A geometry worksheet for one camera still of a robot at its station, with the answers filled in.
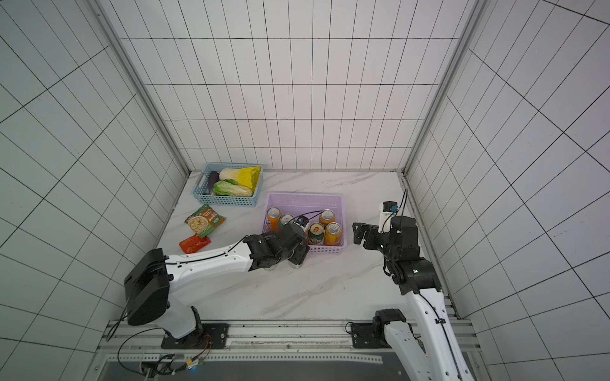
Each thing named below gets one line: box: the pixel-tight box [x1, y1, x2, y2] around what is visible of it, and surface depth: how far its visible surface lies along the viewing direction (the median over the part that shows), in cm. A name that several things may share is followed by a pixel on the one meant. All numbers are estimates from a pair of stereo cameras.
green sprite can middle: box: [279, 213, 294, 229], surface depth 91 cm
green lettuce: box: [212, 179, 254, 197], surface depth 106 cm
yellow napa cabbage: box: [219, 165, 262, 189], surface depth 111 cm
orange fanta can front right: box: [324, 221, 343, 247], surface depth 88 cm
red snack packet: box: [179, 233, 212, 254], surface depth 95 cm
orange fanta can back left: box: [266, 206, 282, 233], surface depth 92 cm
